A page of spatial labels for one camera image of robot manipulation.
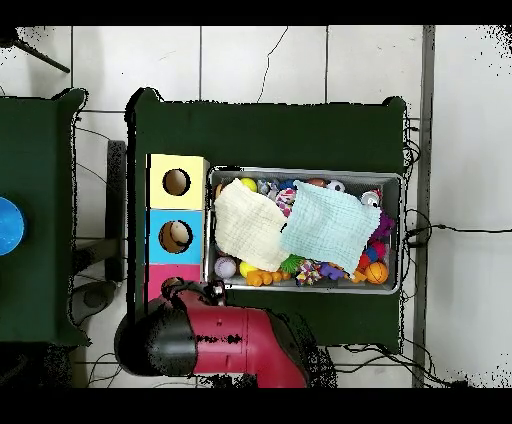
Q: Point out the dark green table cloth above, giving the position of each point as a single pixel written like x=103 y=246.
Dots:
x=36 y=160
x=264 y=136

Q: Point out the wooden box three round holes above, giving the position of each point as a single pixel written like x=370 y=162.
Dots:
x=160 y=196

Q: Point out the red and silver can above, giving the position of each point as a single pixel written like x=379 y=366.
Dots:
x=370 y=198

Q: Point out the orange toy basketball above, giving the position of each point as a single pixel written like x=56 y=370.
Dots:
x=376 y=272

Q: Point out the orange rubber toy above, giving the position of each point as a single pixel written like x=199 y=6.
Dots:
x=260 y=278

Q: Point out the white toy baseball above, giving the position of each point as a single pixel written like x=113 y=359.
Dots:
x=225 y=267

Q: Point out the yellow ball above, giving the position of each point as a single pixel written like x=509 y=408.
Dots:
x=249 y=184

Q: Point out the blue round bowl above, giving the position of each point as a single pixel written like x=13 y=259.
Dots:
x=8 y=226

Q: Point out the purple spiky toy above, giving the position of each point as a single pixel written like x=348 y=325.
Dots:
x=384 y=226

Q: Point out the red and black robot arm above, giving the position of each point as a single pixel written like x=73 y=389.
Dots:
x=240 y=340

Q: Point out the small soccer ball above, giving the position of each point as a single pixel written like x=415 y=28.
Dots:
x=336 y=186

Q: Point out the black upright panel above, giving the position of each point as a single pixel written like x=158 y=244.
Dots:
x=116 y=208

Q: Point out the mint waffle cloth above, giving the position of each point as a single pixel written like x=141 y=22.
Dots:
x=332 y=224

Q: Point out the cream waffle cloth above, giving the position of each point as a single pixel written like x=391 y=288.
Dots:
x=248 y=228

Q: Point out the grey floor foot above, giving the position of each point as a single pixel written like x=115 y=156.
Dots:
x=94 y=298

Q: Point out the dark tripod leg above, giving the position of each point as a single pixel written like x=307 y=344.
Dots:
x=40 y=58

